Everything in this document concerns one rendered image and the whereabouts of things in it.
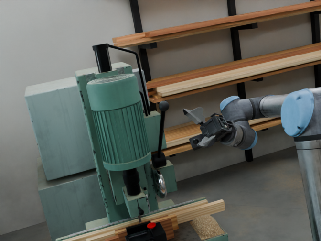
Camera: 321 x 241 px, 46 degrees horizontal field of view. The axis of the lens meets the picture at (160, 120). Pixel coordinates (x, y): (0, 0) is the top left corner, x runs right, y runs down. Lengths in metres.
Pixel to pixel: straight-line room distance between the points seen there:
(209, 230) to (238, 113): 0.47
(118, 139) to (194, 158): 2.83
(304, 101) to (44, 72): 2.84
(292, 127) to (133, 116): 0.52
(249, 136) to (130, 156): 0.48
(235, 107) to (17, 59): 2.41
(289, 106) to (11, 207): 3.18
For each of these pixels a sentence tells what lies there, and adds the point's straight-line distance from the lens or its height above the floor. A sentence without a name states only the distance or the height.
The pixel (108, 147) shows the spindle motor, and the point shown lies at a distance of 1.29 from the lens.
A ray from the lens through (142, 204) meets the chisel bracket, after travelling 1.40.
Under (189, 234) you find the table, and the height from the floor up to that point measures 0.90.
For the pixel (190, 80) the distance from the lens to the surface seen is 3.36.
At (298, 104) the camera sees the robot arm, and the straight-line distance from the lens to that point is 1.00.
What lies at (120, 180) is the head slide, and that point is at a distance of 1.49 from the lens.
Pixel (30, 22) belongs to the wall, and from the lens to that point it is 3.55.
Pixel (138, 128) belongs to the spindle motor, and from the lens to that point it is 1.28.
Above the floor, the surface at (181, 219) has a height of 0.92.
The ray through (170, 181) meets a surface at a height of 1.01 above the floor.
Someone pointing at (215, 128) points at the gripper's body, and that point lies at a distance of 1.34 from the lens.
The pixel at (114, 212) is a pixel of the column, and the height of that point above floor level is 0.93.
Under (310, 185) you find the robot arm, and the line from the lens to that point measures 1.05.
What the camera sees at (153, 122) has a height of 1.27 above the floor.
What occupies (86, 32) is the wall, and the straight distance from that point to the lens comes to 3.58.
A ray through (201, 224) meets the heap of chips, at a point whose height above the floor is 0.93.
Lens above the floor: 1.67
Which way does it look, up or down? 15 degrees down
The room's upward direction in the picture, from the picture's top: 10 degrees counter-clockwise
